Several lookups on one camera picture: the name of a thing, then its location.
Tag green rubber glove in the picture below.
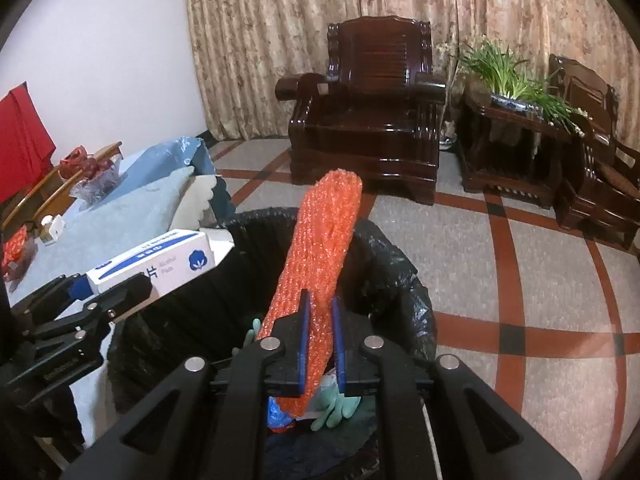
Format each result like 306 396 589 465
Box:
308 374 361 431
243 318 262 348

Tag alcohol pads box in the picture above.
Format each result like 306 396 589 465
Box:
86 229 234 296

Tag blue plastic bag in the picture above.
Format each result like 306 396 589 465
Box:
267 396 295 434

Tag black trash bin with bag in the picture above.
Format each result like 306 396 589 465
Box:
107 208 436 479

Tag grey-blue tablecloth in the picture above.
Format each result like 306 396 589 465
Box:
9 167 217 448

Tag tissue box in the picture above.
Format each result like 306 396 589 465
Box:
39 214 65 245

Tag red snack packet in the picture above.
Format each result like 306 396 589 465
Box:
2 226 28 274

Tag glass fruit bowl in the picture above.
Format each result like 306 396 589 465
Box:
70 164 120 208

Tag red apples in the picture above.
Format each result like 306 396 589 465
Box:
80 157 112 180

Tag red plastic bag on cabinet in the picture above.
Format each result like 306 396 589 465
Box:
60 145 88 167

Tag red cloth over television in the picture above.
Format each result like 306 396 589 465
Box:
0 82 56 203

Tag blue cover on side table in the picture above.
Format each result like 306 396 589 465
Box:
107 136 216 200

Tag orange foam net in pile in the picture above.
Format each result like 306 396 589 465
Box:
257 169 362 417

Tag dark wooden side table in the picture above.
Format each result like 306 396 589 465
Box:
456 84 572 209

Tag dark wooden armchair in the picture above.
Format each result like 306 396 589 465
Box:
274 15 446 205
549 54 639 249

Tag floral beige curtain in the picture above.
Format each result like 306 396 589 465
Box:
186 0 639 148

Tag green potted plant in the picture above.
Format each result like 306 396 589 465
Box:
459 37 585 136

